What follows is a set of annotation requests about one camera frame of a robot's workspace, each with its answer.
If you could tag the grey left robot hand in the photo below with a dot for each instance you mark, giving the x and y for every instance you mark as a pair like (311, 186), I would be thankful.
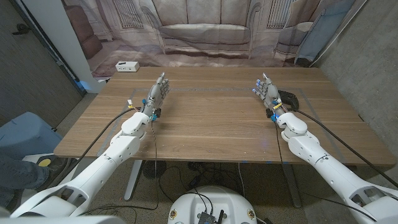
(155, 96)

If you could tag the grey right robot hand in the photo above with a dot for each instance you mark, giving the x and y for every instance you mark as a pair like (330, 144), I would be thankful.
(270, 95)

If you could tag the black game controller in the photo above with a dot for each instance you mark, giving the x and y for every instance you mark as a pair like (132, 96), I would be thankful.
(290, 99)

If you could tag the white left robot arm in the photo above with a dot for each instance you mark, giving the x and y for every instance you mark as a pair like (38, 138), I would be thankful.
(102, 165)

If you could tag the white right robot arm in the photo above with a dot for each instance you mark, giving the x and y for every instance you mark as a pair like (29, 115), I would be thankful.
(329, 168)

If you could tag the white power strip box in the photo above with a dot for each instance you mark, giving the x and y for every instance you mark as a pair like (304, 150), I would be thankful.
(127, 66)

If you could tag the black round floor fan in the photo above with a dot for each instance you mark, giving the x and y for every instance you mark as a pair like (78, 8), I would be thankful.
(154, 169)

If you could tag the printed living room backdrop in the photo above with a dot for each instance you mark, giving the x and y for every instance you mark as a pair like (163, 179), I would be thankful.
(205, 34)

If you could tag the white table leg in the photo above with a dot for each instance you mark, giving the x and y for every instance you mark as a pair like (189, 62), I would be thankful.
(133, 180)

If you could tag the grey table leg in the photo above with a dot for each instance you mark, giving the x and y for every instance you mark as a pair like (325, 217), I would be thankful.
(292, 186)

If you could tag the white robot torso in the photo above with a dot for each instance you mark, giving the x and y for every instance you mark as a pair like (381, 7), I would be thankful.
(189, 202)

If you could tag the black shoe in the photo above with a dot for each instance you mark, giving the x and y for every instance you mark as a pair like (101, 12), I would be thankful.
(60, 169)

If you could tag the yellow and black foot pedal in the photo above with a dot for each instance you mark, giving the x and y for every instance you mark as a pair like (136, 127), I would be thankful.
(45, 162)

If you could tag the black antenna module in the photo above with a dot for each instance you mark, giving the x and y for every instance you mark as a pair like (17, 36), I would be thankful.
(206, 217)

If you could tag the blue plastic bin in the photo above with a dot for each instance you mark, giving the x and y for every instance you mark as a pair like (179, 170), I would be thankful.
(25, 133)

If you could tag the person's leg in jeans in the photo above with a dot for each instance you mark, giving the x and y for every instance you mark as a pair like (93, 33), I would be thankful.
(18, 174)

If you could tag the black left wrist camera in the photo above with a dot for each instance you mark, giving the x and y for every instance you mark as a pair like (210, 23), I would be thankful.
(158, 112)

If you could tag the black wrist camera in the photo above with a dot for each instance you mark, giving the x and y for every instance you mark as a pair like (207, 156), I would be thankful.
(269, 113)
(158, 112)

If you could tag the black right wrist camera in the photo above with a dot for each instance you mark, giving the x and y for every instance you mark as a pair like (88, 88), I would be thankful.
(269, 113)

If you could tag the white wall panel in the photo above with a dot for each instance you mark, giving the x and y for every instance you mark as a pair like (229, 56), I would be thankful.
(62, 37)

